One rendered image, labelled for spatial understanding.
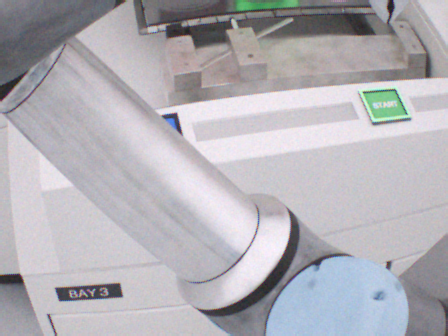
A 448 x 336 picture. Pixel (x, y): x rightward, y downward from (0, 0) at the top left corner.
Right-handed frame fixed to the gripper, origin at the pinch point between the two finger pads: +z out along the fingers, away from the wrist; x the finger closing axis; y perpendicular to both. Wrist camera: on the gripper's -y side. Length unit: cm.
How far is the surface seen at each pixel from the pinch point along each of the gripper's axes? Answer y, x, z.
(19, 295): 58, 58, 111
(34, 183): 11, 42, 29
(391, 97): 1.8, -1.3, 14.2
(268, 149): -3.3, 15.2, 14.6
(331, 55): 20.4, 0.5, 22.7
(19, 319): 51, 59, 111
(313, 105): 2.3, 8.8, 14.6
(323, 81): 16.8, 2.9, 24.0
